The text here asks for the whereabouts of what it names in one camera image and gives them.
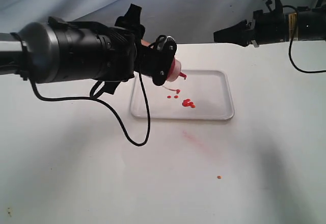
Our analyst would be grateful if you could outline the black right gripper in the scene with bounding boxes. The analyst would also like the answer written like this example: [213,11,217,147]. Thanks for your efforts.
[213,10,289,47]

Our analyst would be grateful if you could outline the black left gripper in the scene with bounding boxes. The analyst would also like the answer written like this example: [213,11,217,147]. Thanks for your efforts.
[101,4,145,95]

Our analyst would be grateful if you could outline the red sauce squeeze bottle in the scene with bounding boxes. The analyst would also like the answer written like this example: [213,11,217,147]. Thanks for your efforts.
[141,40,186,86]

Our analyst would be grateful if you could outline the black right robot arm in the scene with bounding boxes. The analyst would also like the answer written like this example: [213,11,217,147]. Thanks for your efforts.
[213,7,325,47]

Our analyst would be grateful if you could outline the red sauce drops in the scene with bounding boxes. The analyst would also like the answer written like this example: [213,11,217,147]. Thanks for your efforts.
[166,88,196,108]

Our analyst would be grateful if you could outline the grey backdrop cloth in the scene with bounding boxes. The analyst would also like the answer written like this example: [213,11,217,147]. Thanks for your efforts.
[0,0,326,44]

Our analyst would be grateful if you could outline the white rectangular plastic tray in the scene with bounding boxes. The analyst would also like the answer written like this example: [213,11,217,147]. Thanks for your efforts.
[130,70,234,121]

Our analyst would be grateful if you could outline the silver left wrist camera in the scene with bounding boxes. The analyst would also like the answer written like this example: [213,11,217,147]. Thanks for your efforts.
[134,35,177,86]

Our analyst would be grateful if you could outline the black right camera cable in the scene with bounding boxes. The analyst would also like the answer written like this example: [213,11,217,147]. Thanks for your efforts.
[282,4,326,74]

